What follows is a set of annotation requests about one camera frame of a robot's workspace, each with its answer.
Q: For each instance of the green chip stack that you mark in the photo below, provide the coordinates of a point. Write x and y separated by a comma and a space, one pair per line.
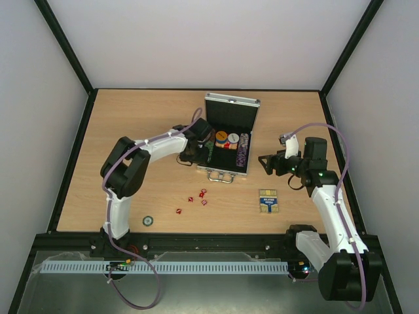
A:
210, 146

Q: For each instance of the aluminium poker case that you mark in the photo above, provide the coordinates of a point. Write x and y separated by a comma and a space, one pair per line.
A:
232, 119

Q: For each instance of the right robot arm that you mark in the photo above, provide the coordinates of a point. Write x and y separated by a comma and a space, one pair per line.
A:
347, 270

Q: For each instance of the purple chip stack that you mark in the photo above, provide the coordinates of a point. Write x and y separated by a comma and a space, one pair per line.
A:
243, 144

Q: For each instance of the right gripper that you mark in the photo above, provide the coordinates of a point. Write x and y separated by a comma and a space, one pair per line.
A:
275, 164

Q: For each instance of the green poker chip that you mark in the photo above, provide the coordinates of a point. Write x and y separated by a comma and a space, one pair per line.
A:
147, 221

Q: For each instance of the orange dealer button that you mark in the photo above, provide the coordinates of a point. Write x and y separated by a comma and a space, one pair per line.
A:
221, 137

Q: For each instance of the black frame rail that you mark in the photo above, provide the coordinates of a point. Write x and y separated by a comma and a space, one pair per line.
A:
148, 245

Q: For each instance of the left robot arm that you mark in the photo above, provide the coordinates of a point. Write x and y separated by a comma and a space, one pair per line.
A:
124, 170

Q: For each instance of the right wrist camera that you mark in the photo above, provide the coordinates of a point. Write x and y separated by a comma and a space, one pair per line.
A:
291, 144

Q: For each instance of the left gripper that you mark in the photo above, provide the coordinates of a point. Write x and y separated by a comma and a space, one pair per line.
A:
202, 159

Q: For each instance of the playing card box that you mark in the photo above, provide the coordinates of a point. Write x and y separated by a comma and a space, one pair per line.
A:
268, 201

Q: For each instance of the grey slotted cable duct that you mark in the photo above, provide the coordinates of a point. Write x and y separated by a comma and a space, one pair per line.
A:
165, 268

